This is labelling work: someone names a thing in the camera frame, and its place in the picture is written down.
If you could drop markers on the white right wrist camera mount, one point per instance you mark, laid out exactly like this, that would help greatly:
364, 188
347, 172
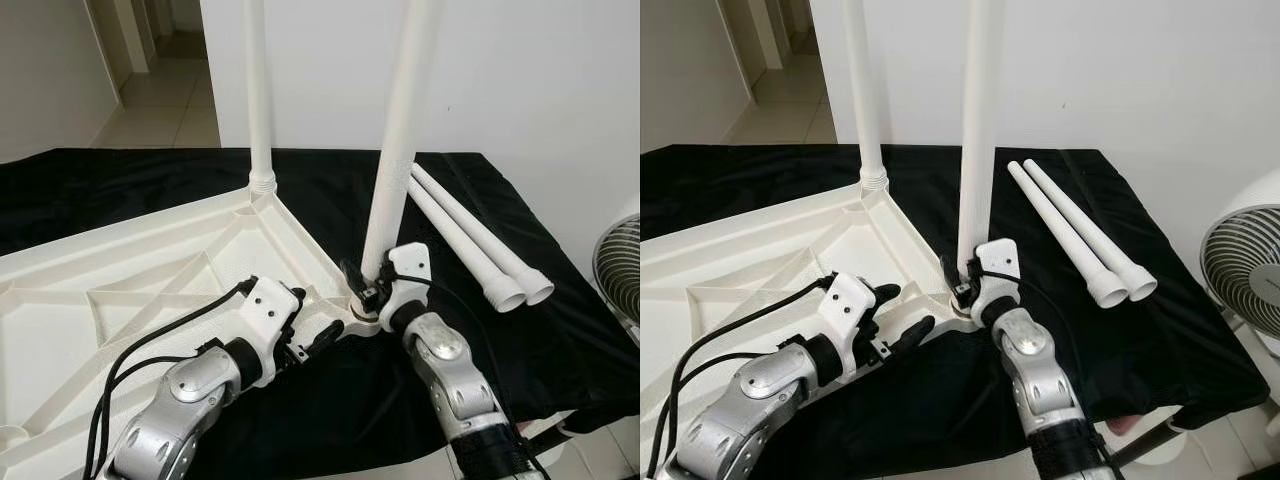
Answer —
1000, 258
410, 262

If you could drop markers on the white pedestal fan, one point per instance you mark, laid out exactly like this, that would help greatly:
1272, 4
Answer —
620, 275
1245, 265

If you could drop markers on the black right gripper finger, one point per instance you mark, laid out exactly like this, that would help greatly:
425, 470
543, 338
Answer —
955, 277
358, 281

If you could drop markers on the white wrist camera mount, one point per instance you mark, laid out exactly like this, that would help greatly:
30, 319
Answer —
848, 300
270, 305
1000, 258
410, 262

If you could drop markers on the black metal table leg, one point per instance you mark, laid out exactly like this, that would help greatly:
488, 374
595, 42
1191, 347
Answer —
1145, 443
547, 433

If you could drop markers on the white plastic children tabletop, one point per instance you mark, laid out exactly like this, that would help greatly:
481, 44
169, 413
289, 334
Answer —
780, 280
150, 290

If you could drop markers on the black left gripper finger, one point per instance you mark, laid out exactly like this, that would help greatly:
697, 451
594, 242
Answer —
320, 338
299, 295
885, 294
910, 336

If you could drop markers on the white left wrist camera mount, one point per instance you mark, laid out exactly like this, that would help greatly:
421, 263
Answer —
848, 300
270, 305

